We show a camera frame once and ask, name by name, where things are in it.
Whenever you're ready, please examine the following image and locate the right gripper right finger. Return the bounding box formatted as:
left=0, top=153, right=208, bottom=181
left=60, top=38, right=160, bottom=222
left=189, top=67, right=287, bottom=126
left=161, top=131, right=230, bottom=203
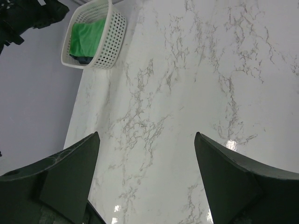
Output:
left=195, top=132, right=299, bottom=224

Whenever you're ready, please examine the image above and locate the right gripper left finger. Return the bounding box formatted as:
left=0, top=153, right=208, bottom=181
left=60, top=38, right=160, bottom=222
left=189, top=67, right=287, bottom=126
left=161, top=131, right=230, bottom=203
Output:
left=0, top=132, right=101, bottom=224

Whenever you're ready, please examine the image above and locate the dark blue towel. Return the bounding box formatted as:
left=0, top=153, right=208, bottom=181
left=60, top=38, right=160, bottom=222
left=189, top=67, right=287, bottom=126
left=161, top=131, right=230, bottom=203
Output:
left=70, top=54, right=93, bottom=64

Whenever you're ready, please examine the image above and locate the green towel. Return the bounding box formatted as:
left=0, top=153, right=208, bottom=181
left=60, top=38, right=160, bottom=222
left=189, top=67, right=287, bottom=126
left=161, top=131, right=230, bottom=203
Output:
left=69, top=19, right=106, bottom=57

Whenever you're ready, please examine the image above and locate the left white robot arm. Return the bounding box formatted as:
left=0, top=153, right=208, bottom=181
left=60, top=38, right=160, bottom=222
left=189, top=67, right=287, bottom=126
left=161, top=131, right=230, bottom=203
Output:
left=0, top=0, right=69, bottom=50

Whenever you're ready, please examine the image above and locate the left white plastic basket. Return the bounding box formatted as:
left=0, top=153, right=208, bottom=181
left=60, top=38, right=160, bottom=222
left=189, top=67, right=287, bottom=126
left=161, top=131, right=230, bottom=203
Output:
left=61, top=0, right=127, bottom=69

